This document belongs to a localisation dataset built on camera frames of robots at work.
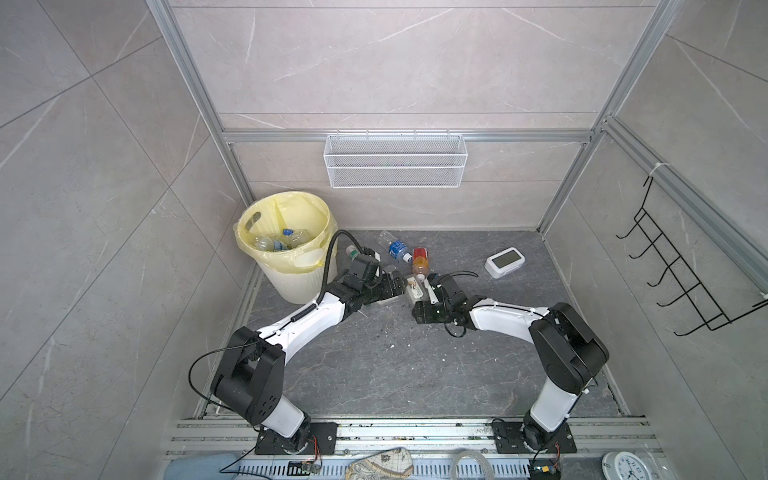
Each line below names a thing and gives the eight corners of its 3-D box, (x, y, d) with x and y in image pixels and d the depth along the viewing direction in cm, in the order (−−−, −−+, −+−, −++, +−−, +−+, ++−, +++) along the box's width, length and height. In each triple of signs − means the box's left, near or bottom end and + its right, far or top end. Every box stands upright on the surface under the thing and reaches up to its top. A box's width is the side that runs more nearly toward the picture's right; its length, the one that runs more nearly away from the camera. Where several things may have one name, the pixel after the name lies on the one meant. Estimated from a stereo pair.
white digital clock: (496, 281, 107) (500, 273, 103) (482, 267, 111) (485, 259, 108) (523, 266, 112) (528, 258, 108) (509, 253, 116) (513, 244, 112)
